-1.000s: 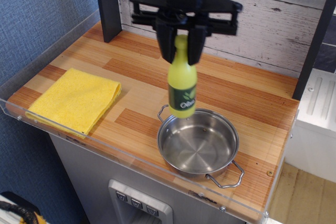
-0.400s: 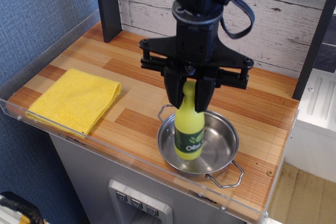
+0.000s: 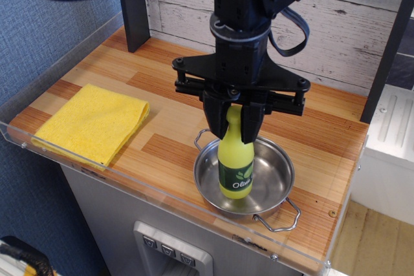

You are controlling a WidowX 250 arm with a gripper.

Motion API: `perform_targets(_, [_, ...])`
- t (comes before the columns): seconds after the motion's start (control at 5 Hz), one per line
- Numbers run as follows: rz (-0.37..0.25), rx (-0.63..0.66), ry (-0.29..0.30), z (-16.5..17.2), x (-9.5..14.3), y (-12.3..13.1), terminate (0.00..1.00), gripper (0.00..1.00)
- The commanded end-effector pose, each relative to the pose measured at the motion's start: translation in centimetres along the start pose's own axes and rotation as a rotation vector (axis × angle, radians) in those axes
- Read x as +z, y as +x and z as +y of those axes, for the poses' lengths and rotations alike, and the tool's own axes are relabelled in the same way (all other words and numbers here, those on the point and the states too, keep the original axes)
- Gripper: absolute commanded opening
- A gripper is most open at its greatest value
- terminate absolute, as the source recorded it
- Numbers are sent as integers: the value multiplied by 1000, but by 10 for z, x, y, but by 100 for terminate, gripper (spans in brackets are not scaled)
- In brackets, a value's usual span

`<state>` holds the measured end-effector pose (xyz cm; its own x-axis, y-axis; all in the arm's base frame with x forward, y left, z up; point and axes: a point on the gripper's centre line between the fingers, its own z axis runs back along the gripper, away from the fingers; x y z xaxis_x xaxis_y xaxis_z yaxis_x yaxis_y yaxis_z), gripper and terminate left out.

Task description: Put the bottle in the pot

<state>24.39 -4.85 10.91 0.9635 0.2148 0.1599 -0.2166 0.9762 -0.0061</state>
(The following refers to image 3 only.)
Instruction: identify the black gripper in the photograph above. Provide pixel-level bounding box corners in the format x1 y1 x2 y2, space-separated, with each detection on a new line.
172 37 311 143

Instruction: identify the yellow olive oil bottle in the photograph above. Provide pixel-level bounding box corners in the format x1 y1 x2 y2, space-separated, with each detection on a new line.
217 105 255 200

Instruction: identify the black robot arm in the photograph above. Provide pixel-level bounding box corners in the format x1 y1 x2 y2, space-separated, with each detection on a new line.
172 0 311 143

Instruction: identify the stainless steel pot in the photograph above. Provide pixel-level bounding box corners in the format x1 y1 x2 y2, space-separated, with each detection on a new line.
193 129 301 233

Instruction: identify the yellow folded cloth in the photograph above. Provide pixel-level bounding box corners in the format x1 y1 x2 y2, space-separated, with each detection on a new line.
31 84 150 171

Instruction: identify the grey toy fridge cabinet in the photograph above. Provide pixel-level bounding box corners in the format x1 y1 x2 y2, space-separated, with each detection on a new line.
63 167 300 275

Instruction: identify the silver dispenser button panel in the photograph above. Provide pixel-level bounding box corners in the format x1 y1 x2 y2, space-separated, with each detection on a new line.
133 220 214 275

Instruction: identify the white toy sink unit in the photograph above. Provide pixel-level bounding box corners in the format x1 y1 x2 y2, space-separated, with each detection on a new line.
351 85 413 224

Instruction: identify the yellow black object corner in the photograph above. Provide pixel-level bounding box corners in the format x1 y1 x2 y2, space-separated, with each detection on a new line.
1 236 58 275

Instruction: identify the dark grey left post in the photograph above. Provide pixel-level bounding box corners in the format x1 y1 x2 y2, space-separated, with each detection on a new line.
120 0 151 52

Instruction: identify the dark grey post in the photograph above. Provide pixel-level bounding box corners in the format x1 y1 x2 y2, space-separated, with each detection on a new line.
120 0 151 52
360 0 413 124

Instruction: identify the dark grey right post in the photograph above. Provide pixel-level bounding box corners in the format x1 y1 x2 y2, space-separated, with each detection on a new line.
360 0 413 124

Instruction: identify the clear acrylic guard rail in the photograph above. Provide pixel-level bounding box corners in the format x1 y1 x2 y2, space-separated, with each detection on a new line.
1 14 367 275

